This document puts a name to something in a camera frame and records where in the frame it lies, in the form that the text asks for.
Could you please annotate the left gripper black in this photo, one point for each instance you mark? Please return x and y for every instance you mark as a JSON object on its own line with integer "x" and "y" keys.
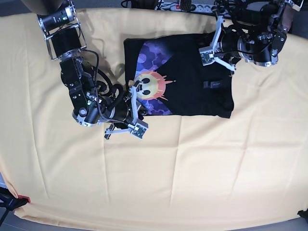
{"x": 229, "y": 47}

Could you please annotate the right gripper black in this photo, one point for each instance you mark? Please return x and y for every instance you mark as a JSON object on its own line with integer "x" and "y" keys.
{"x": 125, "y": 110}

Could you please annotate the black T-shirt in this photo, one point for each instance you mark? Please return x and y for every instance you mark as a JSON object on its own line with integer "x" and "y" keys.
{"x": 172, "y": 79}

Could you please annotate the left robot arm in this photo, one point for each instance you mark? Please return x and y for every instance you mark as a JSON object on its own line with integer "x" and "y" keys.
{"x": 255, "y": 36}

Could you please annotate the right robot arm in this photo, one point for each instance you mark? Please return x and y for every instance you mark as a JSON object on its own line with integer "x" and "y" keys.
{"x": 95, "y": 99}

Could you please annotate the white power strip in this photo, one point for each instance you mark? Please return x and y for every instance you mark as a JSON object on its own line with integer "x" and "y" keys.
{"x": 205, "y": 7}

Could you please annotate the yellow tablecloth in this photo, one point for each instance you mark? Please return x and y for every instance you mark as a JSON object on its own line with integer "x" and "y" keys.
{"x": 191, "y": 173}

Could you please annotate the red and black clamp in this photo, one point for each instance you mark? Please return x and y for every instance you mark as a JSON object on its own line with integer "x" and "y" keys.
{"x": 10, "y": 202}

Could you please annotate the black clamp at right corner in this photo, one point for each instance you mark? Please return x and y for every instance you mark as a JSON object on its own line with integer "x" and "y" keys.
{"x": 303, "y": 214}

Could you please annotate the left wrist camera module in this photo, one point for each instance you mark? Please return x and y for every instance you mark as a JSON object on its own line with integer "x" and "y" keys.
{"x": 207, "y": 55}

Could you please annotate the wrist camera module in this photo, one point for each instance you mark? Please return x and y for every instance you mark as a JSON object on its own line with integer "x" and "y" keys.
{"x": 207, "y": 55}
{"x": 138, "y": 128}

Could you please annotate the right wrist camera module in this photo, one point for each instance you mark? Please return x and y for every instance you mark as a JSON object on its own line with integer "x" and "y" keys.
{"x": 138, "y": 128}

